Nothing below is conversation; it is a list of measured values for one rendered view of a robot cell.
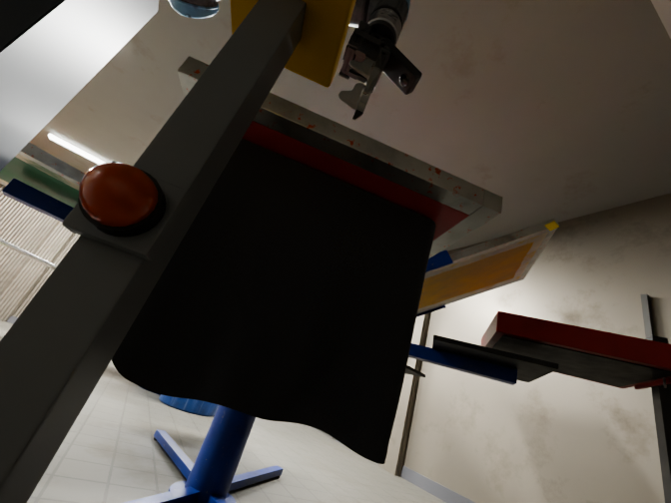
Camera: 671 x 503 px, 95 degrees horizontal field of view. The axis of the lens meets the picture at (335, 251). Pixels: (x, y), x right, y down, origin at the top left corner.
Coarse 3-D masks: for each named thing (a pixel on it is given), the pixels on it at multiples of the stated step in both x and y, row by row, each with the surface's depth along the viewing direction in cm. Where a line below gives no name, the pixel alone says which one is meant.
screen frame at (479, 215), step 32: (192, 64) 49; (288, 128) 51; (320, 128) 51; (352, 160) 54; (384, 160) 52; (416, 160) 54; (416, 192) 56; (448, 192) 53; (480, 192) 55; (480, 224) 58
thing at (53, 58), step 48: (0, 0) 38; (48, 0) 41; (96, 0) 48; (144, 0) 60; (0, 48) 37; (48, 48) 44; (96, 48) 54; (0, 96) 40; (48, 96) 49; (0, 144) 45
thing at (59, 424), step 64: (256, 0) 33; (320, 0) 31; (256, 64) 27; (320, 64) 37; (192, 128) 23; (192, 192) 22; (64, 256) 18; (128, 256) 19; (64, 320) 17; (128, 320) 20; (0, 384) 15; (64, 384) 16; (0, 448) 15
